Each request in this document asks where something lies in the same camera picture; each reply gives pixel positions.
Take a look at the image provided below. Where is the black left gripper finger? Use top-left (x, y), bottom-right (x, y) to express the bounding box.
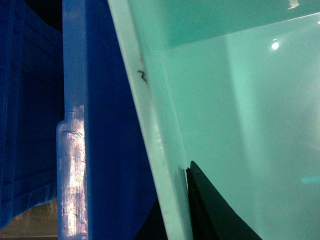
top-left (186, 161), bottom-right (261, 240)

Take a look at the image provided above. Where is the blue ribbed crate left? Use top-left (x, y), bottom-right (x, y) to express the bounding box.
top-left (0, 0), bottom-right (64, 227)

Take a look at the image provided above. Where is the teal plastic tray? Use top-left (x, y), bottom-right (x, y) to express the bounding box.
top-left (108, 0), bottom-right (320, 240)

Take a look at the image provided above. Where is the large blue open bin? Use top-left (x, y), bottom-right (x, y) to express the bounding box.
top-left (56, 0), bottom-right (157, 240)

